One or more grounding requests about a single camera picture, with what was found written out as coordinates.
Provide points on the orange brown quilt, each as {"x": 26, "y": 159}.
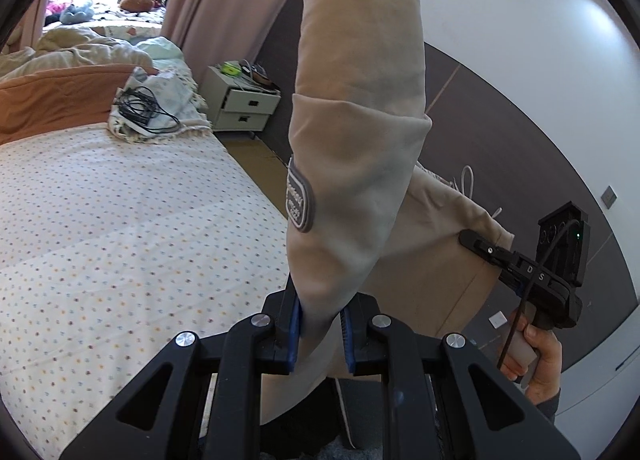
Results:
{"x": 53, "y": 100}

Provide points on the beige zip jacket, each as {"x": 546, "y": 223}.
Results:
{"x": 363, "y": 214}

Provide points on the white bedside drawer cabinet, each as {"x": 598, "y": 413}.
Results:
{"x": 235, "y": 103}

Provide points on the patterned cloth with cables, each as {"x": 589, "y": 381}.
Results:
{"x": 155, "y": 107}

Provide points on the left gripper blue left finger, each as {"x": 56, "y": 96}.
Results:
{"x": 287, "y": 328}

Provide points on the brown plush toy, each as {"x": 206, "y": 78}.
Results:
{"x": 140, "y": 5}

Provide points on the white dotted bed sheet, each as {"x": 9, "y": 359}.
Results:
{"x": 110, "y": 249}

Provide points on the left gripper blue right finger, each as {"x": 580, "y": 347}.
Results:
{"x": 354, "y": 323}

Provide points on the left pink curtain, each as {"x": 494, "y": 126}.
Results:
{"x": 28, "y": 30}

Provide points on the beige crumpled blanket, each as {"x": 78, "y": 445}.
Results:
{"x": 68, "y": 47}

